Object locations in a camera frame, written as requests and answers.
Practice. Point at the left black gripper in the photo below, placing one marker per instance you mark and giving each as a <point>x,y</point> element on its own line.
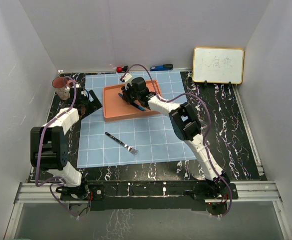
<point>94,106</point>

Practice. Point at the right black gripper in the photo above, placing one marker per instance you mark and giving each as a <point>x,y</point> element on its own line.
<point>125,93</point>

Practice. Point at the blue patterned knife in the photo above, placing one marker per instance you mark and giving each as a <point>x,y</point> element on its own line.
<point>134,104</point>

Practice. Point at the orange plastic tray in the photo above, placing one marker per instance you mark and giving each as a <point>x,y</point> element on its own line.
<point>116,109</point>

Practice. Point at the blue checked tablecloth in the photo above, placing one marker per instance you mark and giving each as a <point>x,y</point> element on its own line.
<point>152,136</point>

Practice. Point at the silver metal fork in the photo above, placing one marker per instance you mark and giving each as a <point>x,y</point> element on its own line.
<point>129,148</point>

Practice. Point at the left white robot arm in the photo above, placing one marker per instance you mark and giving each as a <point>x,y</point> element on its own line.
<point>49,144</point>

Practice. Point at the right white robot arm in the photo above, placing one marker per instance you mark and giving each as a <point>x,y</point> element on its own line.
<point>186,126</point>

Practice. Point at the pink floral mug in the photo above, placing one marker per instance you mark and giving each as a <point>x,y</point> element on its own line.
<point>60,82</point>

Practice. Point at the red capped marker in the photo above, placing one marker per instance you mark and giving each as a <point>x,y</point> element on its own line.
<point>123,69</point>

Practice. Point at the blue marker pen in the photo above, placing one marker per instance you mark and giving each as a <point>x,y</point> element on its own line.
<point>164,67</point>

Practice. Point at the small framed whiteboard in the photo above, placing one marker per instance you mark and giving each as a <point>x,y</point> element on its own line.
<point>218,65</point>

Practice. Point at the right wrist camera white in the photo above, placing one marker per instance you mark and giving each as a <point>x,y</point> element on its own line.
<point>127,80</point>

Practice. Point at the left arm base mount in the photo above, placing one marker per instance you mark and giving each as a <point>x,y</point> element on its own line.
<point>85,191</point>

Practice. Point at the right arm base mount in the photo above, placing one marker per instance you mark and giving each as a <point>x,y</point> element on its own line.
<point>202,191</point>

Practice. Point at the aluminium frame rail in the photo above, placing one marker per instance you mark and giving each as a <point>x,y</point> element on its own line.
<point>242,191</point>

